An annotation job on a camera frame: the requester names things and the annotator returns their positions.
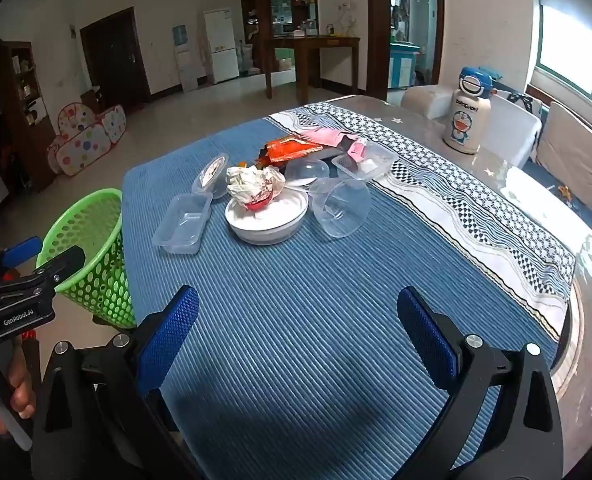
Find blue kitchen cabinet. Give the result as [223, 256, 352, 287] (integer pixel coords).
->
[389, 42, 422, 89]

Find window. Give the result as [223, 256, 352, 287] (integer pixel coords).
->
[534, 0, 592, 117]

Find wooden display cabinet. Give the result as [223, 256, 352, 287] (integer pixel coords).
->
[0, 32, 58, 198]

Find white round bowl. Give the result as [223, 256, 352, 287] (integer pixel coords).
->
[225, 187, 309, 246]

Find red wrapper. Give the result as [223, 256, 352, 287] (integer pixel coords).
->
[243, 194, 275, 212]

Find beige sofa cushions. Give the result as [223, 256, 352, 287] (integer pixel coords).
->
[523, 85, 592, 211]

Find green plastic basket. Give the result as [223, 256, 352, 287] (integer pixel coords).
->
[36, 188, 138, 331]

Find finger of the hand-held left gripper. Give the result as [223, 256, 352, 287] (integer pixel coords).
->
[31, 246, 86, 293]
[1, 236, 44, 269]

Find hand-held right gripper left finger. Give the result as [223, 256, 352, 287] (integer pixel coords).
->
[31, 285, 199, 480]

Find clear round plastic lid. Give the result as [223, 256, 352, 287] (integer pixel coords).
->
[192, 152, 230, 200]

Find blue patterned table mat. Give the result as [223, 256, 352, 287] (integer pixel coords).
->
[121, 101, 576, 480]

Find water dispenser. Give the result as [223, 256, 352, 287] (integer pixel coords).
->
[172, 25, 199, 92]

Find pink wrapper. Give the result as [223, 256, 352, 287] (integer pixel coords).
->
[298, 127, 367, 162]

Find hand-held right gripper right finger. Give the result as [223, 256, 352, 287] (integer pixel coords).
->
[397, 286, 564, 480]

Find wooden partition shelf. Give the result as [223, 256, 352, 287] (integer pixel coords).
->
[239, 0, 323, 77]

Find crumpled white tissue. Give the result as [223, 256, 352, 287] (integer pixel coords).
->
[226, 164, 287, 206]

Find clear plastic cup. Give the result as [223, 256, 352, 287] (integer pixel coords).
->
[308, 177, 373, 239]

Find dark wooden table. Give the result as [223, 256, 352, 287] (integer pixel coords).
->
[263, 35, 361, 107]

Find white refrigerator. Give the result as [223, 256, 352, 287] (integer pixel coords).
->
[204, 7, 239, 85]

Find clear rectangular plastic container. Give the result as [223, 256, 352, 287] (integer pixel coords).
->
[152, 192, 214, 256]

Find orange snack wrapper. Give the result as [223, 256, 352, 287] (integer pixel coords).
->
[255, 137, 324, 169]

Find cartoon water bottle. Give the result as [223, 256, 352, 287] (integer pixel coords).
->
[442, 66, 499, 155]

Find person's left hand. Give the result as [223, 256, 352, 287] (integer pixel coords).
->
[0, 354, 38, 437]

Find dark wooden door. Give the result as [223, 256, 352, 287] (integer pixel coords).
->
[80, 7, 151, 111]

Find polka dot play tent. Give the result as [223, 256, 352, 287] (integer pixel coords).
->
[47, 102, 127, 177]

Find clear plastic tray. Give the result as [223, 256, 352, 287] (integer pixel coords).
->
[332, 141, 399, 182]

